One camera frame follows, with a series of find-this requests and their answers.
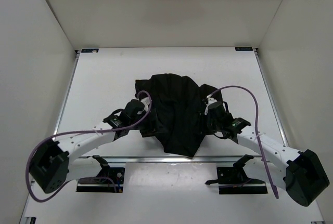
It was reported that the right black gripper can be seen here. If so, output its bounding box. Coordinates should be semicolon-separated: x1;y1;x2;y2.
193;112;222;136

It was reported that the black skirt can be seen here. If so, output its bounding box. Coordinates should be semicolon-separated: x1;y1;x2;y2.
135;74;216;157

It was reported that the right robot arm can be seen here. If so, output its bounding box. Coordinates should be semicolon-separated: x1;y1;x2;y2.
204;97;330;207

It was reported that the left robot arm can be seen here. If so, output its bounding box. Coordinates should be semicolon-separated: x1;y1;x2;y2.
28;97;151;194

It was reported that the left blue table sticker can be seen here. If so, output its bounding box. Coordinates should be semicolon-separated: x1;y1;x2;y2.
81;48;99;53

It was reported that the blue table sticker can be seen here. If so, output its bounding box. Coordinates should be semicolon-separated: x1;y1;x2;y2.
235;47;253;51
81;48;99;53

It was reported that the right blue table sticker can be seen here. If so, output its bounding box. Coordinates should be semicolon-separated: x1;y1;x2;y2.
235;47;253;51

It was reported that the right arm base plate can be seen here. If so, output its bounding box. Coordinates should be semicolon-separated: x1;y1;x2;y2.
205;154;268;195

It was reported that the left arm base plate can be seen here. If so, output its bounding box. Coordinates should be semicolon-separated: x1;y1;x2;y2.
76;155;125;193

